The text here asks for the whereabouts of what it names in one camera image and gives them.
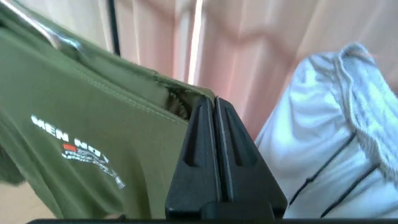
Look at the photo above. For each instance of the green long-sleeved shirt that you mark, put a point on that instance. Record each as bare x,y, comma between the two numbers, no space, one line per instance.
93,109

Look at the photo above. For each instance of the pink clothes hanger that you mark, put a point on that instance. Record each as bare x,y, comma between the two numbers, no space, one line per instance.
59,42

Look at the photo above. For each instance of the beige curtain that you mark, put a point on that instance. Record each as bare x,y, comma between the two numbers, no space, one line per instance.
248,46

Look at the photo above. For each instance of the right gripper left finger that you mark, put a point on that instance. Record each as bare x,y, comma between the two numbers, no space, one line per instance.
196,180

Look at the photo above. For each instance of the black clothes rack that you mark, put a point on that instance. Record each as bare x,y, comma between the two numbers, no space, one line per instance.
113,28

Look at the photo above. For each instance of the pale grey shorts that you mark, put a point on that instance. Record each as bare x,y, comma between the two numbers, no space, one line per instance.
317,124

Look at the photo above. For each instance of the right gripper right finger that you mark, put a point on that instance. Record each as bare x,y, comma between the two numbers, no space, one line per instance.
252,180

